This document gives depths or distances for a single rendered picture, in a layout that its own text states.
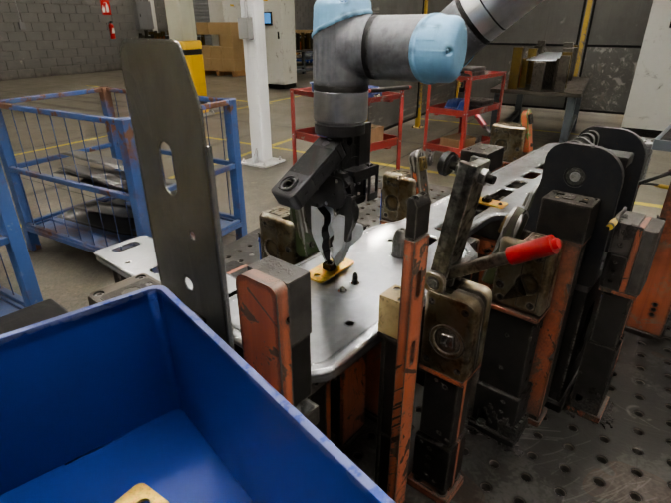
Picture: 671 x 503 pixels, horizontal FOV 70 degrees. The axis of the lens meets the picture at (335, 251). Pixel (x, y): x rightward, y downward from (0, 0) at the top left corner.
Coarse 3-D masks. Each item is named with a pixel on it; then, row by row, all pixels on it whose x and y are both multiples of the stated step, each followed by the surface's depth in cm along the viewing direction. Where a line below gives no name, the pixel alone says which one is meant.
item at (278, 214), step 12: (264, 216) 85; (276, 216) 84; (288, 216) 85; (264, 228) 86; (276, 228) 84; (288, 228) 82; (264, 240) 87; (276, 240) 85; (288, 240) 83; (264, 252) 89; (276, 252) 87; (288, 252) 84
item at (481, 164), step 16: (448, 160) 54; (480, 160) 53; (464, 176) 52; (480, 176) 52; (464, 192) 53; (480, 192) 55; (448, 208) 55; (464, 208) 54; (448, 224) 56; (464, 224) 56; (448, 240) 56; (464, 240) 58; (448, 256) 57; (448, 272) 59
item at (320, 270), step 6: (324, 264) 73; (330, 264) 73; (342, 264) 75; (348, 264) 75; (312, 270) 73; (318, 270) 73; (324, 270) 73; (330, 270) 73; (336, 270) 73; (342, 270) 74; (312, 276) 72; (324, 276) 72; (330, 276) 72; (318, 282) 71
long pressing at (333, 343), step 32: (544, 160) 135; (512, 192) 110; (384, 224) 93; (480, 224) 93; (320, 256) 79; (352, 256) 79; (384, 256) 79; (320, 288) 70; (352, 288) 70; (384, 288) 70; (320, 320) 62; (352, 320) 62; (320, 352) 56; (352, 352) 56
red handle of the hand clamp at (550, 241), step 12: (540, 240) 51; (552, 240) 50; (504, 252) 54; (516, 252) 52; (528, 252) 51; (540, 252) 50; (552, 252) 50; (456, 264) 59; (468, 264) 57; (480, 264) 56; (492, 264) 55; (504, 264) 54; (456, 276) 59
